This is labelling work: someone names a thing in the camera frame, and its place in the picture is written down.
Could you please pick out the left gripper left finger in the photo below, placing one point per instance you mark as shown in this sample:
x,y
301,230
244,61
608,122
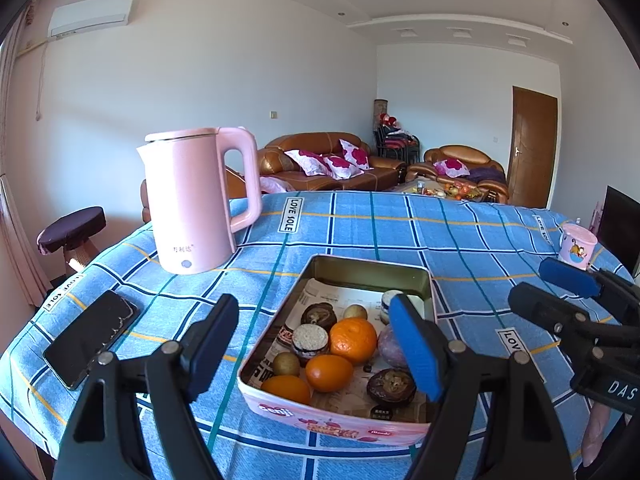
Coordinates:
x,y
204,345

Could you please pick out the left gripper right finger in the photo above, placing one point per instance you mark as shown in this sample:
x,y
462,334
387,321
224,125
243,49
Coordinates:
x,y
424,346

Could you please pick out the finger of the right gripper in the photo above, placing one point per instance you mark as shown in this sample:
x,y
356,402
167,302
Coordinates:
x,y
580,277
553,314

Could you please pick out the orange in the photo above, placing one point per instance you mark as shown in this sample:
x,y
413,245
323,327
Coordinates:
x,y
354,339
328,373
288,387

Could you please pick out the small yellow-brown fruit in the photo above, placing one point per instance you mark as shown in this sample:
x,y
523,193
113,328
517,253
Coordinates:
x,y
356,311

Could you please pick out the small brown fruit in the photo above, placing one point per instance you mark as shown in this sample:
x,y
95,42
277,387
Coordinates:
x,y
286,364

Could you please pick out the cut mangosteen half white flesh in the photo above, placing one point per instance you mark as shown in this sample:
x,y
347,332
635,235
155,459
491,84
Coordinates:
x,y
309,341

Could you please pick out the coffee table with fruits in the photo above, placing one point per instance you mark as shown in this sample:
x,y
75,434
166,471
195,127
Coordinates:
x,y
456,190

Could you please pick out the right hand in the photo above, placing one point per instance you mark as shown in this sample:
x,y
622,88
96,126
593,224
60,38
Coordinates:
x,y
593,438

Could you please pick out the pink cartoon mug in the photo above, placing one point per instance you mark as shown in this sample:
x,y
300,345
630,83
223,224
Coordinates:
x,y
577,245

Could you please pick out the purple round fruit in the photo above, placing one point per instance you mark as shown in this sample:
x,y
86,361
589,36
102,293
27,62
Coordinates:
x,y
390,349

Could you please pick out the black television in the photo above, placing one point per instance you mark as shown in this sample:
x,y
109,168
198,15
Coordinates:
x,y
619,228

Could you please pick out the pink metal tin box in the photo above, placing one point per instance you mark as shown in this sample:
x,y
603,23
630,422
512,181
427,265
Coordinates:
x,y
414,282

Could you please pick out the pink electric kettle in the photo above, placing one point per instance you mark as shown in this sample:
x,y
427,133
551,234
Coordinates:
x,y
186,182

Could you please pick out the black smartphone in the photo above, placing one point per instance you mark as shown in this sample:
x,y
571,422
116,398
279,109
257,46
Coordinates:
x,y
72,354

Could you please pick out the floral pillow on armchair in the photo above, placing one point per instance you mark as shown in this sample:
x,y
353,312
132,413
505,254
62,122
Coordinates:
x,y
451,168

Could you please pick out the brown wooden door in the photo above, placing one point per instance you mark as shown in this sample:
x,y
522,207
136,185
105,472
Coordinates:
x,y
533,146

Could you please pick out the brown leather armchair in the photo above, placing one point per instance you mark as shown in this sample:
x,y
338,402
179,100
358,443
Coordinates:
x,y
485,172

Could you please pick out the purple cushioned stool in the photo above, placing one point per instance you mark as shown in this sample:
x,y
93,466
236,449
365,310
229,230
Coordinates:
x,y
73,235

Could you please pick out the long brown leather sofa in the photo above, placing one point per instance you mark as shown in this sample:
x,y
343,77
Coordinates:
x,y
272,162

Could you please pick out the floral pillow on sofa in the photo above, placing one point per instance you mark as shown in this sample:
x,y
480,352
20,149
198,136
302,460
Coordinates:
x,y
351,162

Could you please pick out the stacked dark chairs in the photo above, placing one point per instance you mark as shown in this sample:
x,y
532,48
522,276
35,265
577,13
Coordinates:
x,y
394,142

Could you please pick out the white air conditioner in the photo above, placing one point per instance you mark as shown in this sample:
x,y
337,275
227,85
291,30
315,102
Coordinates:
x,y
87,16

